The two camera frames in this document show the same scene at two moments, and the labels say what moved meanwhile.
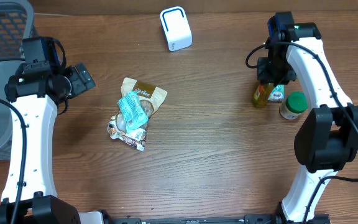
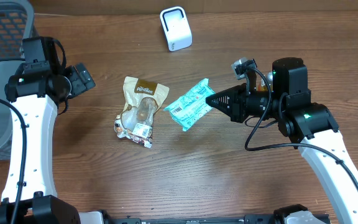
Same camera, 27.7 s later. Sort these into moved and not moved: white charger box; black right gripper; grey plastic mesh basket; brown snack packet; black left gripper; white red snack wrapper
Moved: white red snack wrapper; black right gripper
Not moved: white charger box; brown snack packet; black left gripper; grey plastic mesh basket
